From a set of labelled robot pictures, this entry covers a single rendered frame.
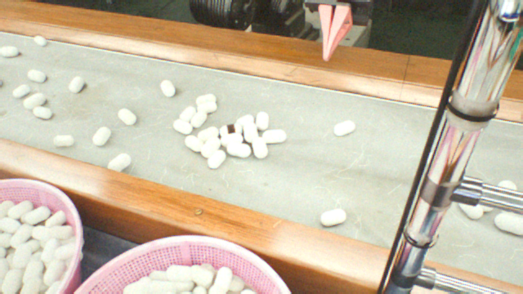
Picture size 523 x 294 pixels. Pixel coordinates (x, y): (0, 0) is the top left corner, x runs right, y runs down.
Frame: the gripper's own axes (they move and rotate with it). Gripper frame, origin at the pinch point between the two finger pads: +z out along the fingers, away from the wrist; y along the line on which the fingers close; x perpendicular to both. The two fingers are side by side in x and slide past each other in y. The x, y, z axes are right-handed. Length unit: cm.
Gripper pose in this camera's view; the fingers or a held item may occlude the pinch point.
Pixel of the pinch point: (327, 54)
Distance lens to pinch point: 66.1
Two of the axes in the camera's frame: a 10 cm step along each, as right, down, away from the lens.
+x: 2.9, 1.2, 9.5
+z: -2.4, 9.7, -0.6
